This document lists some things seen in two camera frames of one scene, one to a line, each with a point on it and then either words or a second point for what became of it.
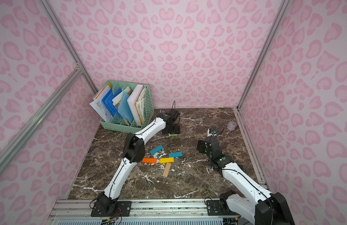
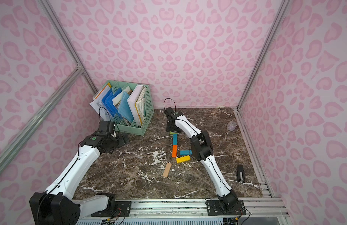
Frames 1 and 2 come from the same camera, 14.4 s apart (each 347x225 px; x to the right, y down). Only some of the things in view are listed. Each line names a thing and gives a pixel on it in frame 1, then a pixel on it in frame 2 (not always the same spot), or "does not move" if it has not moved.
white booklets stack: x=136 y=101 does not move
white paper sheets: x=98 y=105 does not move
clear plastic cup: x=231 y=125 does not move
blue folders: x=109 y=104 does not move
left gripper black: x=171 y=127 -> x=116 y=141
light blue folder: x=124 y=108 does not move
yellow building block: x=168 y=160 -> x=183 y=159
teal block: x=179 y=154 -> x=183 y=152
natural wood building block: x=167 y=169 does not move
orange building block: x=149 y=160 -> x=174 y=151
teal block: x=157 y=149 -> x=175 y=139
